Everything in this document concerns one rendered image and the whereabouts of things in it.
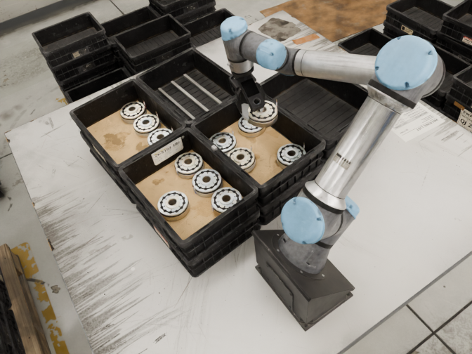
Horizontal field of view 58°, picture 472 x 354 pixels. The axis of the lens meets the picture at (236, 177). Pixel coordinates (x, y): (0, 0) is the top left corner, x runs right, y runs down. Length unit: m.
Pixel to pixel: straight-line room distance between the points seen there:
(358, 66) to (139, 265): 0.94
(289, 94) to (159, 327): 1.02
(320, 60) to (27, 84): 2.94
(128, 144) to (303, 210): 0.88
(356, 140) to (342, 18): 2.93
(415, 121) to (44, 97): 2.69
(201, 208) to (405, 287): 0.69
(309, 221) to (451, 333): 1.32
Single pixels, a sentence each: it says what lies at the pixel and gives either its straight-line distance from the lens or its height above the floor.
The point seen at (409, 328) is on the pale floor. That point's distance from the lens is 2.17.
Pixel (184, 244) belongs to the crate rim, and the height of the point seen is 0.93.
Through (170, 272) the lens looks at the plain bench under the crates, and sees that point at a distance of 1.47.
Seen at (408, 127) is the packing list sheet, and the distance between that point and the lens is 1.88.
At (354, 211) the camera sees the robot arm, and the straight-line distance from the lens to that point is 1.17.
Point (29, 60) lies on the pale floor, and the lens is 4.09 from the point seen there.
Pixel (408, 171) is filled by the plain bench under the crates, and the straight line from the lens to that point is 1.72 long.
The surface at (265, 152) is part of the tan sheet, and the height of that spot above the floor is 0.83.
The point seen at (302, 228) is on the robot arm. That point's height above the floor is 1.10.
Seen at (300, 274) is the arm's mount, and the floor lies 0.90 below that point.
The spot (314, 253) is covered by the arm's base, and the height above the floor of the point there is 0.92.
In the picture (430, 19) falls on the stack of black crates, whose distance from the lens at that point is 3.22.
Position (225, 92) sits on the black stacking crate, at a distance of 1.82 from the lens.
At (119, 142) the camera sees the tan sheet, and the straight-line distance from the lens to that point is 1.71.
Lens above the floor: 1.97
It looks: 50 degrees down
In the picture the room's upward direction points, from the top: 8 degrees counter-clockwise
